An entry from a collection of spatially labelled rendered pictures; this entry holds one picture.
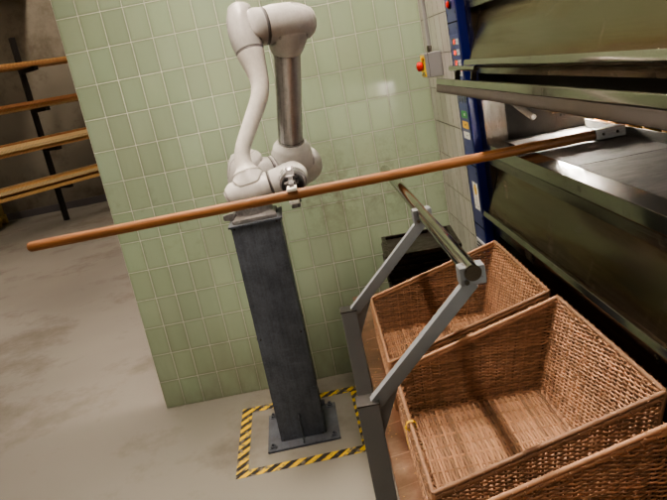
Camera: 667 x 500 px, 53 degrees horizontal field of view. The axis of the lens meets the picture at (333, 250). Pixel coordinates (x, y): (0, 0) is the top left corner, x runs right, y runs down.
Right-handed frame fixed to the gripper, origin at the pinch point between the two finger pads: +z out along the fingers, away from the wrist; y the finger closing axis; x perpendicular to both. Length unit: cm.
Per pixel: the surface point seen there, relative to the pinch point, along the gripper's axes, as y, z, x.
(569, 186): 4, 40, -67
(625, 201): 2, 69, -67
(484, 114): -8, -32, -68
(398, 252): 12.2, 39.0, -23.9
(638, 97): -23, 106, -52
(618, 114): -20, 101, -52
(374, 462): 36, 88, -8
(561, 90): -23, 79, -52
